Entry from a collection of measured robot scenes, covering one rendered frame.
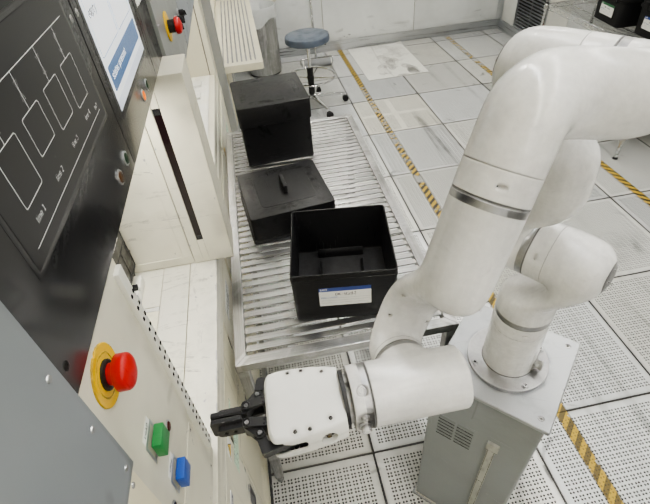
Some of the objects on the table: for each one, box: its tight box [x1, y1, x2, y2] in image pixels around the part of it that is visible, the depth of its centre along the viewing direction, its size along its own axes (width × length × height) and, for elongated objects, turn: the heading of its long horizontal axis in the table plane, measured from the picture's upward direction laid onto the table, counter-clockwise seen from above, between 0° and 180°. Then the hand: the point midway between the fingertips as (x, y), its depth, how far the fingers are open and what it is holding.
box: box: [230, 72, 314, 167], centre depth 191 cm, size 29×29×25 cm
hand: (227, 422), depth 58 cm, fingers closed
